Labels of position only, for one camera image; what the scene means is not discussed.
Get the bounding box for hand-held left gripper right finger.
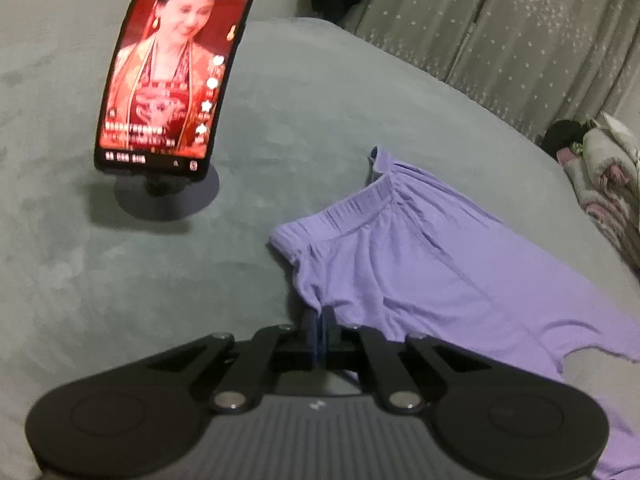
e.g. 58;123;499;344
322;305;494;413

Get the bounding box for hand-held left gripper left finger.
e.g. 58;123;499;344
145;307;321;414

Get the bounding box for purple pants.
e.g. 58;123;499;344
268;146;640;480

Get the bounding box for round grey phone stand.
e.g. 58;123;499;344
113;162;221;222

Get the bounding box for black smartphone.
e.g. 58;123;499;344
93;0;269;182

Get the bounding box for black bundle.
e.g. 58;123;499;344
540;120;587;157

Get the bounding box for folded grey pink quilt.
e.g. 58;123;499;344
556;114;640;282

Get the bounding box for grey star-print curtain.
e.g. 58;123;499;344
344;0;502;82
445;0;640;144

